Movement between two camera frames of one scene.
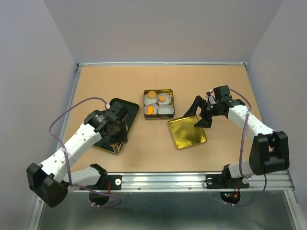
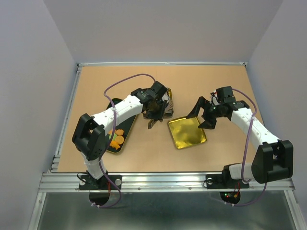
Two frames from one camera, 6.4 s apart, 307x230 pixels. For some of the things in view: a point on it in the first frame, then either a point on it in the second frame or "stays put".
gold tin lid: x=184 y=133 stays put
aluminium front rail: x=191 y=182 stays put
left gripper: x=123 y=135 -> x=159 y=115
